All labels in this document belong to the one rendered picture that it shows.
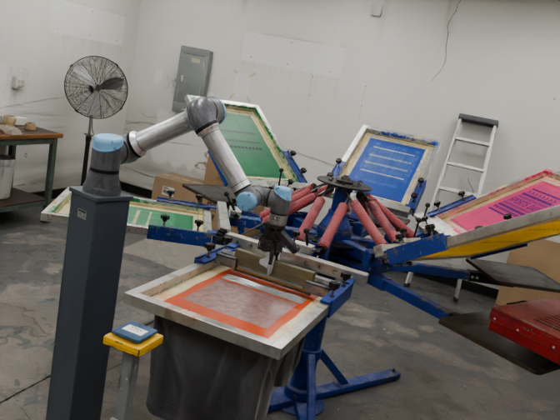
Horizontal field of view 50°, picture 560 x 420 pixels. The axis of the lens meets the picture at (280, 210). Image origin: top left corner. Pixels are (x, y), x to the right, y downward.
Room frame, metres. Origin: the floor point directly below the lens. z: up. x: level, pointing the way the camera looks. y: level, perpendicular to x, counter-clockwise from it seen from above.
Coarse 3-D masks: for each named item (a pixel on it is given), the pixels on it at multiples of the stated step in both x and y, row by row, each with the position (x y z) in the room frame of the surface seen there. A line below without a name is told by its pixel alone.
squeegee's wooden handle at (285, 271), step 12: (240, 252) 2.40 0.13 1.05; (252, 252) 2.40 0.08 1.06; (240, 264) 2.40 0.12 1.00; (252, 264) 2.38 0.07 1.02; (276, 264) 2.34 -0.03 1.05; (288, 264) 2.34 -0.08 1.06; (276, 276) 2.34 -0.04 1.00; (288, 276) 2.32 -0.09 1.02; (300, 276) 2.31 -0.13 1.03; (312, 276) 2.29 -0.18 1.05
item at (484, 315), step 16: (384, 288) 2.81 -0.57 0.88; (400, 288) 2.74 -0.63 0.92; (416, 304) 2.65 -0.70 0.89; (432, 304) 2.59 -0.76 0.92; (448, 320) 2.35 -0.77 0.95; (464, 320) 2.39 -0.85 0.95; (480, 320) 2.43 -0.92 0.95; (464, 336) 2.24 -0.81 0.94; (480, 336) 2.24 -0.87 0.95; (496, 336) 2.27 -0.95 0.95; (496, 352) 2.13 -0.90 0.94; (512, 352) 2.13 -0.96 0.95; (528, 352) 2.16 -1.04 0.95; (528, 368) 2.03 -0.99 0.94; (544, 368) 2.04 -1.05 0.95
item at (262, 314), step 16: (288, 288) 2.35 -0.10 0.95; (240, 304) 2.08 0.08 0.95; (256, 304) 2.11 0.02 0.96; (272, 304) 2.14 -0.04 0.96; (288, 304) 2.17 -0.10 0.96; (304, 304) 2.20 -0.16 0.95; (224, 320) 1.91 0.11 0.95; (240, 320) 1.93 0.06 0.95; (256, 320) 1.96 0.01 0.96; (272, 320) 1.99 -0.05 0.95; (288, 320) 2.02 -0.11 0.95
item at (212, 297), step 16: (224, 272) 2.39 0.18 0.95; (240, 272) 2.43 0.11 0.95; (192, 288) 2.14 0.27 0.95; (208, 288) 2.17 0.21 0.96; (224, 288) 2.21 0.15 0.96; (240, 288) 2.24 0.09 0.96; (176, 304) 1.96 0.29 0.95; (192, 304) 1.99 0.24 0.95; (208, 304) 2.02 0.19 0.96; (224, 304) 2.05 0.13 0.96
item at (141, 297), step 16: (176, 272) 2.18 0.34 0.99; (192, 272) 2.26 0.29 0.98; (144, 288) 1.97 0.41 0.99; (160, 288) 2.04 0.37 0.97; (128, 304) 1.89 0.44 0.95; (144, 304) 1.87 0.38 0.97; (160, 304) 1.86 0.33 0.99; (320, 304) 2.14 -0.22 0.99; (176, 320) 1.83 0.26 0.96; (192, 320) 1.81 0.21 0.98; (208, 320) 1.81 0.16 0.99; (304, 320) 1.96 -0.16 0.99; (320, 320) 2.07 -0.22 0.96; (224, 336) 1.76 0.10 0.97; (240, 336) 1.75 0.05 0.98; (256, 336) 1.76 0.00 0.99; (288, 336) 1.80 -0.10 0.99; (272, 352) 1.71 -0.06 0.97
